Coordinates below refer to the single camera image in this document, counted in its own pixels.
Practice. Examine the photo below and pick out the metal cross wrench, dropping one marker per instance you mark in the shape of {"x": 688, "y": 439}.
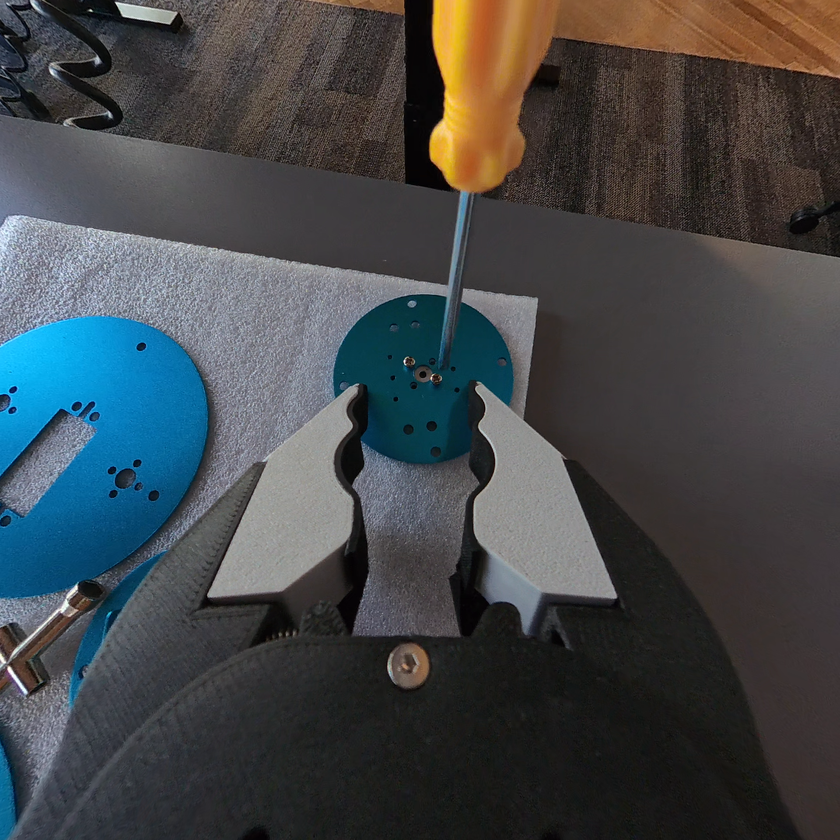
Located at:
{"x": 59, "y": 624}

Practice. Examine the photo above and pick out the blue disc with bracket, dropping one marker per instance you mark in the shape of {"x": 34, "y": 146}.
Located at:
{"x": 105, "y": 630}

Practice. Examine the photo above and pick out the black chair base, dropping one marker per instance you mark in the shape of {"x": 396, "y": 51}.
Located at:
{"x": 807, "y": 221}

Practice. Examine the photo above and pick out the black desk leg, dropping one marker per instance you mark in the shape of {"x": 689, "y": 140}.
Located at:
{"x": 145, "y": 16}
{"x": 418, "y": 79}

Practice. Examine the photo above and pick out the large blue round plate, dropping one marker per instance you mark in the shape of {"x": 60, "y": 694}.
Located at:
{"x": 145, "y": 407}

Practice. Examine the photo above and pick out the grey desk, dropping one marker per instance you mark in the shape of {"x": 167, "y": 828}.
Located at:
{"x": 683, "y": 394}

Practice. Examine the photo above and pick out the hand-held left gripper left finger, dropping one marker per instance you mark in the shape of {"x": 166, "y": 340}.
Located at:
{"x": 282, "y": 532}

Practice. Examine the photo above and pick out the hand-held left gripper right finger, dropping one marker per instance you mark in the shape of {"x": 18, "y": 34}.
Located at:
{"x": 538, "y": 525}

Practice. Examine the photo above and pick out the white foam sheet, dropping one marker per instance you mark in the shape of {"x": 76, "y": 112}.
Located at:
{"x": 263, "y": 315}

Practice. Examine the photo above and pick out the small blue round plate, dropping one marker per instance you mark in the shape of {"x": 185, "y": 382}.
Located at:
{"x": 374, "y": 355}

